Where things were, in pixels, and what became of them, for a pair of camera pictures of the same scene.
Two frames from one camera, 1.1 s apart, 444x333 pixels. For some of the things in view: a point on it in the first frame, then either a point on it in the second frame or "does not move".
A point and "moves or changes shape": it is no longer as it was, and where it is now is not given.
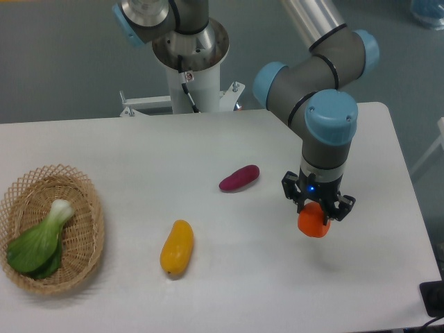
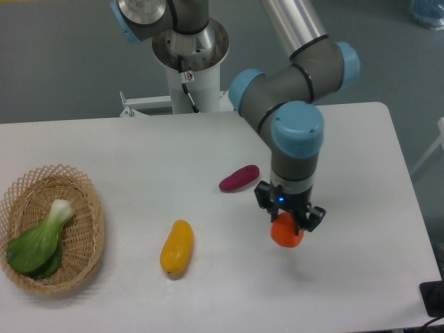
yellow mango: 177,248 does not move
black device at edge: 433,295 does not move
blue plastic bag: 430,12 does not move
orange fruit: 311,220 moves or changes shape
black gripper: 315,190 → 296,203
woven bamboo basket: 26,207 does not move
